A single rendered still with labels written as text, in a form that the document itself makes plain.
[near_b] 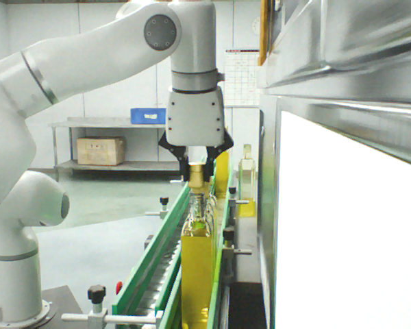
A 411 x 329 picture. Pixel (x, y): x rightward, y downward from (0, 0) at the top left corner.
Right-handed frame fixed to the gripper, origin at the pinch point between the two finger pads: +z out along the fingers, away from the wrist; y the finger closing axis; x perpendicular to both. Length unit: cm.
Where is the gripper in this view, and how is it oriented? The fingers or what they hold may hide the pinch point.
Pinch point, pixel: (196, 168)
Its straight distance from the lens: 75.7
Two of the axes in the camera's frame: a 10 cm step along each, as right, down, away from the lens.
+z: 0.2, 9.1, 4.2
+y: -10.0, -0.2, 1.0
